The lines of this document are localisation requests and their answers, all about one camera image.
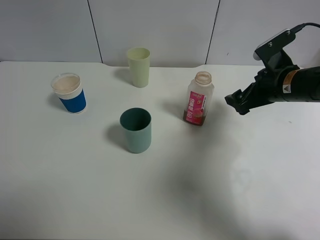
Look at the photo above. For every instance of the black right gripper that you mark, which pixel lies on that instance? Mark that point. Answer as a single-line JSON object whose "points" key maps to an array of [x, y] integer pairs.
{"points": [[280, 81]]}

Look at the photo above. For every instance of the plastic drink bottle pink label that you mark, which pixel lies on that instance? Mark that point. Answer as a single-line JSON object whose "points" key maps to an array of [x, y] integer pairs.
{"points": [[198, 99]]}

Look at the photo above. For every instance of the teal green plastic cup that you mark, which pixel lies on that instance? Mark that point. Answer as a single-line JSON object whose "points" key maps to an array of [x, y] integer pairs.
{"points": [[137, 125]]}

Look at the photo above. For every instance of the pale yellow plastic cup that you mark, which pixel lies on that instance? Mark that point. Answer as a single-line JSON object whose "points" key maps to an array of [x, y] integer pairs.
{"points": [[139, 66]]}

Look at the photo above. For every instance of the clear cup with blue sleeve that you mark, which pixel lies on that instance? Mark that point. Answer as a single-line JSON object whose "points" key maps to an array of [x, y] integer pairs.
{"points": [[69, 89]]}

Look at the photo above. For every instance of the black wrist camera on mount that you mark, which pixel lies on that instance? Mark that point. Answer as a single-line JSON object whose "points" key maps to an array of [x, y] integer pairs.
{"points": [[272, 53]]}

